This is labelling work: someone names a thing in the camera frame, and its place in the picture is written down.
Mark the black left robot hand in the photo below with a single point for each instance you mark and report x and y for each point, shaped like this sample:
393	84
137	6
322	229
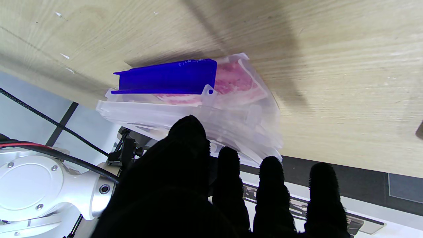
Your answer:
172	198

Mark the clear container with blue clips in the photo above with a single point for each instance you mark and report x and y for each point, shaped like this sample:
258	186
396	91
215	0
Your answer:
165	77

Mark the raw bacon slice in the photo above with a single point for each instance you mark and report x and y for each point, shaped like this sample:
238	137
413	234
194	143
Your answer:
231	79

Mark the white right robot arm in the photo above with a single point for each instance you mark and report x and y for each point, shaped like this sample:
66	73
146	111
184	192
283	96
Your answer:
33	185

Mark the printed black gas stove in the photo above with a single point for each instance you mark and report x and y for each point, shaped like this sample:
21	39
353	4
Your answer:
297	206

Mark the small white paper scrap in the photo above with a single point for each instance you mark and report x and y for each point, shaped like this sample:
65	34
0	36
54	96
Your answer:
65	56

